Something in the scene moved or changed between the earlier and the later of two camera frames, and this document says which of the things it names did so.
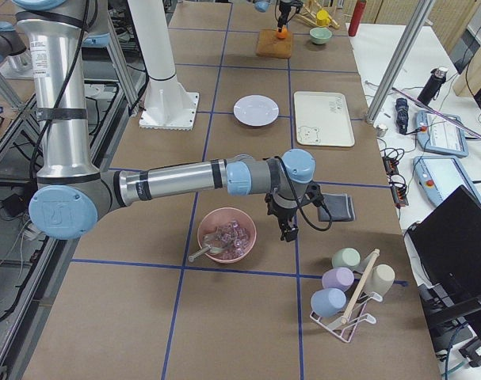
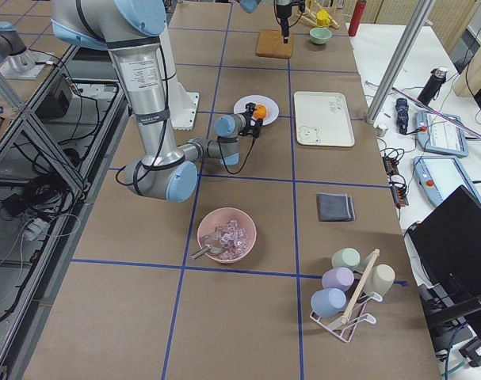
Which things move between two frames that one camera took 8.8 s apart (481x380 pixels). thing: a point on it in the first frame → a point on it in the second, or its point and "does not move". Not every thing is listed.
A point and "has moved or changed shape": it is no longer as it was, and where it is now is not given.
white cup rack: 345,324 does not move
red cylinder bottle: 356,16 does not move
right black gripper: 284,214 → 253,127
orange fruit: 283,34 has moved or changed shape
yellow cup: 322,18 does not move
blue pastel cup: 328,302 does not move
